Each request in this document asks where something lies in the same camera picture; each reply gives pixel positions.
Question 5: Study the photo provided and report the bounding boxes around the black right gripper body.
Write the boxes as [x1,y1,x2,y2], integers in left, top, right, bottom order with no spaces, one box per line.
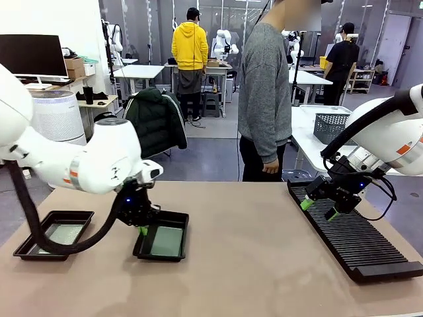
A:
[325,155,368,201]

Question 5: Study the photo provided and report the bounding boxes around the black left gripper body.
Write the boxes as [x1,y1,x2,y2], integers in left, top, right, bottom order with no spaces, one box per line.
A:
[115,182,162,229]

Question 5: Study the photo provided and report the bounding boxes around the green circuit board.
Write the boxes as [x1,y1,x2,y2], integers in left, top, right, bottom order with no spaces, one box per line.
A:
[36,223,84,255]
[150,226,184,258]

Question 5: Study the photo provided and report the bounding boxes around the black ESD tray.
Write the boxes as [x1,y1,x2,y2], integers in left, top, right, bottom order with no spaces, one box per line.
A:
[132,211,190,263]
[13,210,95,262]

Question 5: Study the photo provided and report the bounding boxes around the person's right forearm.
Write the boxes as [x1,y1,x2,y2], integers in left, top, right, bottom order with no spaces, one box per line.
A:
[254,123,282,164]

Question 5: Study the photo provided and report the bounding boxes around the person's right hand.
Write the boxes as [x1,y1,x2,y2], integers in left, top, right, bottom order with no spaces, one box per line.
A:
[262,157,280,175]

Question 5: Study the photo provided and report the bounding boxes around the black slotted board rack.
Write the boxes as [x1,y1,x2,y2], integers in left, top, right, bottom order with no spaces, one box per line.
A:
[286,178,423,284]

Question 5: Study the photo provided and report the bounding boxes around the large white table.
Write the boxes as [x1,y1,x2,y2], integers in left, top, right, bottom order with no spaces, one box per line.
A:
[290,104,403,195]

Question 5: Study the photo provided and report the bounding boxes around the grey plastic basket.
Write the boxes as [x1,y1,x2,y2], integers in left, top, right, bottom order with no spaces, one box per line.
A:
[313,113,352,145]

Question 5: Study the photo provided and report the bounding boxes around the clear plastic tray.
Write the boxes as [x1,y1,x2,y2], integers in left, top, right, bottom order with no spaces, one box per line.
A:
[299,104,353,116]

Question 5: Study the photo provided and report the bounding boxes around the dark green puffer jacket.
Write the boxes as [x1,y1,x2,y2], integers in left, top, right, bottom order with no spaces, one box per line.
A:
[124,87,188,159]

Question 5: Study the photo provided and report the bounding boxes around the black backpack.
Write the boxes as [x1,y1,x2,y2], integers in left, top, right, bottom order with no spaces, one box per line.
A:
[93,111,116,123]

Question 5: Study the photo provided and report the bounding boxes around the low storage shelf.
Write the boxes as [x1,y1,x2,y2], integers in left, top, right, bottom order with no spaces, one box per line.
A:
[350,67,376,94]

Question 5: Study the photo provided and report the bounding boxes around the small wooden side desk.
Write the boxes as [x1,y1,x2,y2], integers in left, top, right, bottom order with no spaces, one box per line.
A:
[76,94,119,139]

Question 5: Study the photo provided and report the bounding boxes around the white background table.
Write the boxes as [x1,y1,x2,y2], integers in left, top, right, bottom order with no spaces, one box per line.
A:
[289,69,334,105]

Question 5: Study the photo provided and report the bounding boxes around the black cloth item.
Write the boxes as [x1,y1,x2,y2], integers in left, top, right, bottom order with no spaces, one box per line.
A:
[75,91,109,101]

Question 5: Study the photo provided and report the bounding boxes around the person in grey sweater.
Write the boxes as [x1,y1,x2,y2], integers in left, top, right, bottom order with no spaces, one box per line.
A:
[237,0,293,182]

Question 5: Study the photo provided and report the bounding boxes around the black tumbler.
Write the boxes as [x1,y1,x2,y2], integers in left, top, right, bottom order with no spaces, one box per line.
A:
[82,85,95,106]

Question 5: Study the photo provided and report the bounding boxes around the person in black clothes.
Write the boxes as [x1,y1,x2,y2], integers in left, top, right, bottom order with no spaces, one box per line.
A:
[323,22,360,106]

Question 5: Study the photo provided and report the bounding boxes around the white cylindrical air purifier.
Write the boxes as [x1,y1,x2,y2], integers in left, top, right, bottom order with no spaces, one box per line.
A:
[30,90,88,146]

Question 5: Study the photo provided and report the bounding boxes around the grey step stool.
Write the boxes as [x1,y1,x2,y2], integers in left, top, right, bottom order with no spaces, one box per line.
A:
[201,92,223,118]

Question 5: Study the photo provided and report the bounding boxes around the white height-adjustable table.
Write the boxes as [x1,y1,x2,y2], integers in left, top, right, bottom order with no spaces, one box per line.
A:
[113,64,165,100]

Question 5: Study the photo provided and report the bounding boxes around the wooden top desk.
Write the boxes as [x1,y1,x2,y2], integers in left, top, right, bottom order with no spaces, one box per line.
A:
[19,74,87,100]

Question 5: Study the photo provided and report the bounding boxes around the grey door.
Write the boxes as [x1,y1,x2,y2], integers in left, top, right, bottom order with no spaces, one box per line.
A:
[377,13,412,87]

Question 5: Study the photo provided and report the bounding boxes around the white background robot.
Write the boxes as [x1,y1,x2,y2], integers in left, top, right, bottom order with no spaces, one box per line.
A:
[211,28,239,62]
[282,30,305,67]
[335,32,360,44]
[108,23,124,62]

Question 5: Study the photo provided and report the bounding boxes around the grey work table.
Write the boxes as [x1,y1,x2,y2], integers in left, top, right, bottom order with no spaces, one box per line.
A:
[164,61,233,116]

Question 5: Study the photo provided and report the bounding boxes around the black tripod stand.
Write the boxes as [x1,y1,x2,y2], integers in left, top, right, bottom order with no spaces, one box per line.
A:
[102,18,116,100]

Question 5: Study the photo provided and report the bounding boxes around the person in yellow hoodie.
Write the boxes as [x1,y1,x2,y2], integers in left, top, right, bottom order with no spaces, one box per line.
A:
[171,7,210,122]

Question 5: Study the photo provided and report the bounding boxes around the black computer monitor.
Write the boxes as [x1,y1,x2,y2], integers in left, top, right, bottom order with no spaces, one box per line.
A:
[0,34,69,90]

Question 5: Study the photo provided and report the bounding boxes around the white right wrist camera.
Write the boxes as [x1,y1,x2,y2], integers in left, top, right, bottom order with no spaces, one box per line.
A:
[348,147,381,171]

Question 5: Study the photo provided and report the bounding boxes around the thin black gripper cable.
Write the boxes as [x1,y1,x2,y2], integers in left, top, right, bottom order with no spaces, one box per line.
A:
[362,171,397,221]

